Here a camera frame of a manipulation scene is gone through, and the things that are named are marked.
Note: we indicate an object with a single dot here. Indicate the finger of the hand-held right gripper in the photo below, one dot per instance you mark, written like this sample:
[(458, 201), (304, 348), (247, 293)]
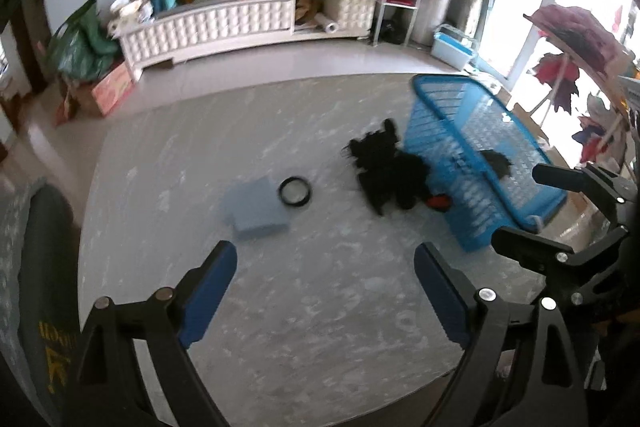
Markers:
[(555, 177), (520, 244)]

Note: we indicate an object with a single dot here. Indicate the blue plastic basket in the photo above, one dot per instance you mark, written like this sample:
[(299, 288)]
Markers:
[(520, 202)]

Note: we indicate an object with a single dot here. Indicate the grey lace cover cloth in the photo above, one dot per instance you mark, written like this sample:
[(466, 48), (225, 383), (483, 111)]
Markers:
[(10, 267)]

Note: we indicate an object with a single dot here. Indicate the green plastic bag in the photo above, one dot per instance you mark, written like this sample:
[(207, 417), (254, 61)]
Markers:
[(82, 42)]

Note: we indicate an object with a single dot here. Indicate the light blue plastic tub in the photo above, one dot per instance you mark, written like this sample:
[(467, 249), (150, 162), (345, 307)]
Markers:
[(450, 47)]

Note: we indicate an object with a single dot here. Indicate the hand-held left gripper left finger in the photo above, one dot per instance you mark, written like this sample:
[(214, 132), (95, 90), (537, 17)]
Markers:
[(210, 292)]

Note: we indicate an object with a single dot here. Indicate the pink cardboard box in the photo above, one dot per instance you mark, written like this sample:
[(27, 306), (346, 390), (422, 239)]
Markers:
[(112, 89)]

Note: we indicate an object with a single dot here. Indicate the black plush toy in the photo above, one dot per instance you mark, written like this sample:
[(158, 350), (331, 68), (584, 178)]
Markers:
[(390, 172)]

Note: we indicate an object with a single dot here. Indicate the white tufted television cabinet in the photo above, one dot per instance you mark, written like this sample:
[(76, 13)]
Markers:
[(220, 27)]

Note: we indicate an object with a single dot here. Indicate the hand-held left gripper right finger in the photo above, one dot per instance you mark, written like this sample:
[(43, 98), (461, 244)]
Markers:
[(442, 297)]

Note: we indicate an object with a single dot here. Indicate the dark chair yellow print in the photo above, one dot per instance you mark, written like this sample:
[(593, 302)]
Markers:
[(47, 267)]

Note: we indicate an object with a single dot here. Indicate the white paper roll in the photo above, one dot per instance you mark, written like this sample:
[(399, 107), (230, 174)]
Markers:
[(327, 23)]

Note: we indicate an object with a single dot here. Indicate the light blue folded cloth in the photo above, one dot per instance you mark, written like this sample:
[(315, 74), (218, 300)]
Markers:
[(255, 209)]

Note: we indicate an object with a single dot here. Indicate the clothes drying rack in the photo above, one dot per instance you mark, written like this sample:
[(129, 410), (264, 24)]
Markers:
[(575, 37)]

